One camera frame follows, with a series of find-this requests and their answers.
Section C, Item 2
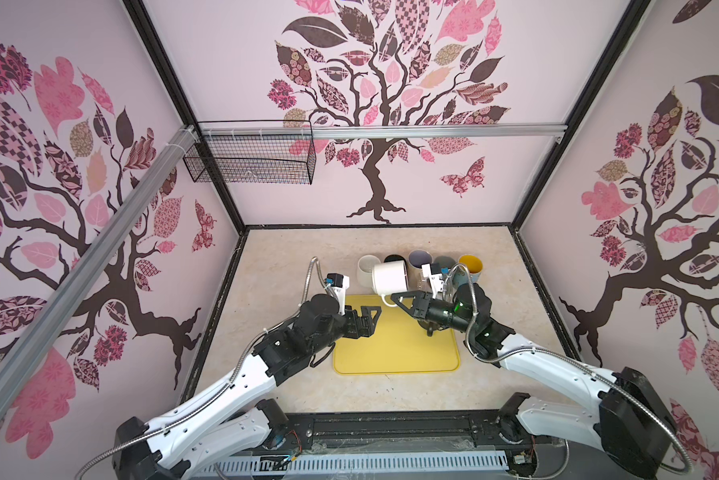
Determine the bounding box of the small white ceramic mug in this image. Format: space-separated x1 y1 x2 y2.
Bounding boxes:
371 260 409 308

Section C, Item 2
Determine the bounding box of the grey ceramic mug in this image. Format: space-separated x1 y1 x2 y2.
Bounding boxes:
433 255 457 272

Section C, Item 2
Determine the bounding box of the aluminium rail left wall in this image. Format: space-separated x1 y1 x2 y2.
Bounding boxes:
0 125 198 420

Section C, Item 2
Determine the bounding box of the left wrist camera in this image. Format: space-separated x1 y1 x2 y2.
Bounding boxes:
325 273 351 314

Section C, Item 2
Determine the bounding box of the white slotted cable duct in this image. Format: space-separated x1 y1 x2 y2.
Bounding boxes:
217 451 509 479

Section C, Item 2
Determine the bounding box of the blue butterfly mug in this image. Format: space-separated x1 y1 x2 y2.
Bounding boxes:
459 254 483 283

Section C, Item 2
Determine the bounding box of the black ceramic mug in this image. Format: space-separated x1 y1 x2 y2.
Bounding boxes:
383 254 405 263

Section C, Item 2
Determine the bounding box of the aluminium rail back wall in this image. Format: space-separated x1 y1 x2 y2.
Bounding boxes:
200 122 567 140

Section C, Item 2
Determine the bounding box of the aluminium rail wall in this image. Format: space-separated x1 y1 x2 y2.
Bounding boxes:
0 125 198 420
200 122 567 140

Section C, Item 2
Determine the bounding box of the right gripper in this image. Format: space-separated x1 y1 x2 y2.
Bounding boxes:
392 292 475 337

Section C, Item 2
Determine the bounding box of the black mug white base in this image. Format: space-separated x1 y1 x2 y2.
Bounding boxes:
417 320 443 337

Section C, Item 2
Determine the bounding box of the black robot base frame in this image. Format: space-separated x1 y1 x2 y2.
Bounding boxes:
172 407 661 480

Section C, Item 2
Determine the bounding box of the pink iridescent mug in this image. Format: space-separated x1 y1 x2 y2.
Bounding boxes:
407 250 433 291

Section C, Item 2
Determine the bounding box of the black wire basket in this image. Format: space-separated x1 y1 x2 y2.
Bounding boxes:
184 120 317 185

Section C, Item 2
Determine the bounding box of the yellow plastic tray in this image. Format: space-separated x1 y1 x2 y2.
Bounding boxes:
333 295 461 376

